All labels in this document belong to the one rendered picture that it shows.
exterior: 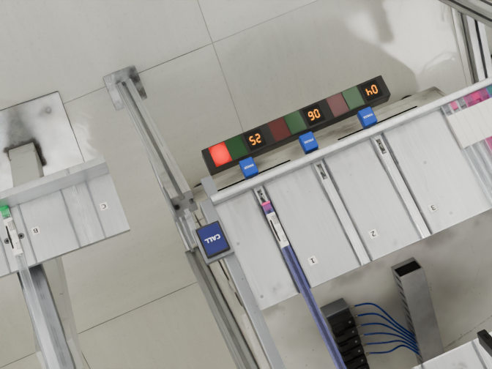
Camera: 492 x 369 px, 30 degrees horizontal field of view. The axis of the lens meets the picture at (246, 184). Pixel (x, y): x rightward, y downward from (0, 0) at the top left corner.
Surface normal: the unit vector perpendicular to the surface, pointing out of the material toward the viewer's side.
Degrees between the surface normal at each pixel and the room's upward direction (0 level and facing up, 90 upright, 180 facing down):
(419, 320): 0
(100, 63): 0
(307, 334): 0
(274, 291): 42
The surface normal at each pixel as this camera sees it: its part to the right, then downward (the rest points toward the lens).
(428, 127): 0.00, -0.25
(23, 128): 0.28, 0.41
